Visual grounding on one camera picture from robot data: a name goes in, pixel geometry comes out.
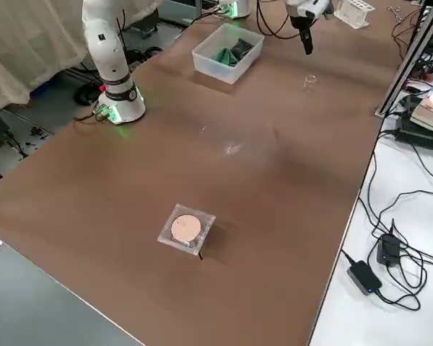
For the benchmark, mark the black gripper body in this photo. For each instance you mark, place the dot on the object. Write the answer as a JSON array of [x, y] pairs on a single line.
[[301, 24]]

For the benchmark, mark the small glass beaker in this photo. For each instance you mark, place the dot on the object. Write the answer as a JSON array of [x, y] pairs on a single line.
[[310, 84]]

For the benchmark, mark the dark grey cloth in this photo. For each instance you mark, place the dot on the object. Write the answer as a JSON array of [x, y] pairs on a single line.
[[243, 47]]

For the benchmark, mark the green cloth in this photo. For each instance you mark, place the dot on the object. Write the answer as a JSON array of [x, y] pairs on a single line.
[[223, 56]]

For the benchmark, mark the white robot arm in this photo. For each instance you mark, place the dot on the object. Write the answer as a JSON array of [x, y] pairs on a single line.
[[238, 7], [108, 54]]

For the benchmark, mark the white test tube rack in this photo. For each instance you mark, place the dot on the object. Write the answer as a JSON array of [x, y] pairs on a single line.
[[350, 14]]

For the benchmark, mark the translucent plastic box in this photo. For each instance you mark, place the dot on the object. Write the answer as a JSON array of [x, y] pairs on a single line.
[[216, 72]]

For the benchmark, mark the metal crucible tongs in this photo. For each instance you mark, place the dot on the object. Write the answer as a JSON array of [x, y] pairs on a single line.
[[394, 11]]

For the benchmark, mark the flat black device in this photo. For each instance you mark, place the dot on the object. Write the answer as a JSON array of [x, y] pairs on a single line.
[[418, 135]]

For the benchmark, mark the white desk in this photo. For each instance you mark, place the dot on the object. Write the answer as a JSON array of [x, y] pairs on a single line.
[[400, 173]]

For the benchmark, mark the clear acrylic stand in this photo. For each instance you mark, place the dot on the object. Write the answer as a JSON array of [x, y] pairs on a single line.
[[207, 220]]

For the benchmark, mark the round cork disc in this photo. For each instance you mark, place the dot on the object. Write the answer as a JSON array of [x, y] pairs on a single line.
[[185, 227]]

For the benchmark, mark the black power adapter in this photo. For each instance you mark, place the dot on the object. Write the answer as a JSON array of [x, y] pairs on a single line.
[[363, 277], [388, 248]]

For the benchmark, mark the black caster wheel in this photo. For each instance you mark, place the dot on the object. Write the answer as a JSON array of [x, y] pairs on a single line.
[[84, 95]]

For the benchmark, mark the beige curtain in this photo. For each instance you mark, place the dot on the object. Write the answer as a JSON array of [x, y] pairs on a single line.
[[21, 43]]

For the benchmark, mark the dark grey panel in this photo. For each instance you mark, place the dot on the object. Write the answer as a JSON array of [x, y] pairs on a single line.
[[39, 310]]

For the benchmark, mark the aluminium frame post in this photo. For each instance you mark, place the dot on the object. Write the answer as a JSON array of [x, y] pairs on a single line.
[[405, 68]]

